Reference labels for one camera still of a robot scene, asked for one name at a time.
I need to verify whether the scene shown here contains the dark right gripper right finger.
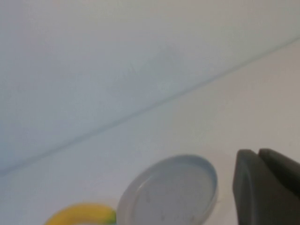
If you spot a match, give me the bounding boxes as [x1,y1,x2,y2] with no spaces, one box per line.
[258,148,300,197]

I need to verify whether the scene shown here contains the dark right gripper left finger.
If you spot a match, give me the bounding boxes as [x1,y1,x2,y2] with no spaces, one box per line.
[232,149,300,225]

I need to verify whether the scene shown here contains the yellow banana with green tip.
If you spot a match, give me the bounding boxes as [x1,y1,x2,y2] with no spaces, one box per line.
[44,203,117,225]

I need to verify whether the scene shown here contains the blue-grey round plate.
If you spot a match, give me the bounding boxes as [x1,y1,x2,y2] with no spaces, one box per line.
[116,154,218,225]

